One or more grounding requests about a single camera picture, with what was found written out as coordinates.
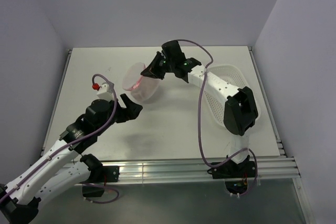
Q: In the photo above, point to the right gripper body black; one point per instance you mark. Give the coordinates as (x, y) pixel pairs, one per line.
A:
(170, 65)

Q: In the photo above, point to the white mesh laundry bag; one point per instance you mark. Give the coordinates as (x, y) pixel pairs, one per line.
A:
(140, 87)

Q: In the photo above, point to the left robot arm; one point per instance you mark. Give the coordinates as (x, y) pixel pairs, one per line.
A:
(64, 164)

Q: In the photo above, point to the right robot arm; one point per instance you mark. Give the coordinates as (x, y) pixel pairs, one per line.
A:
(240, 109)

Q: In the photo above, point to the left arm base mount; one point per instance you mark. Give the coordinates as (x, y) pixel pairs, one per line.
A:
(99, 179)

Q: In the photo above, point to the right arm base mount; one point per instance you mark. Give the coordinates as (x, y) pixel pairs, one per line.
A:
(239, 178)

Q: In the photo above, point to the aluminium rail frame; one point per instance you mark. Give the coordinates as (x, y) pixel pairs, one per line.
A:
(194, 170)

